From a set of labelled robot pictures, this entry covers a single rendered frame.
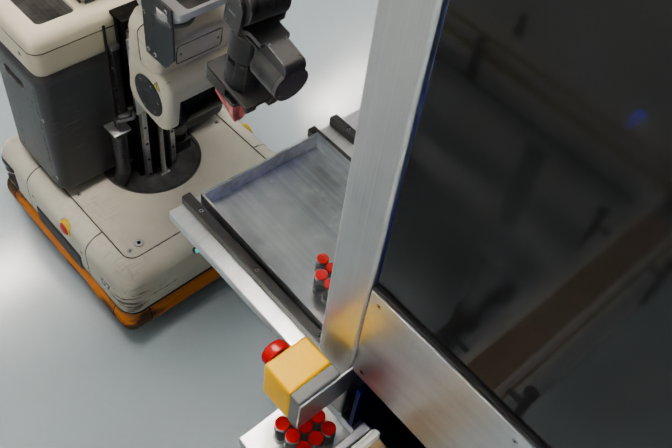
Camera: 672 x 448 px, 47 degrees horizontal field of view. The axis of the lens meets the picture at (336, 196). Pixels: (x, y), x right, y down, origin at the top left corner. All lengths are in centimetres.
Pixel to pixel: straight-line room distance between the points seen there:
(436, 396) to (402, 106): 37
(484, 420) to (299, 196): 65
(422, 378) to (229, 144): 150
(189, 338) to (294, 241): 97
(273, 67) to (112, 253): 112
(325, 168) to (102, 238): 84
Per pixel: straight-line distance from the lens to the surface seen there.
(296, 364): 103
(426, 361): 89
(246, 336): 225
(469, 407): 88
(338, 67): 305
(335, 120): 151
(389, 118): 72
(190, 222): 136
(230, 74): 114
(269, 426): 116
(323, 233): 134
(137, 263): 206
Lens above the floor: 194
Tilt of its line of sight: 49 degrees down
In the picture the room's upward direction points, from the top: 9 degrees clockwise
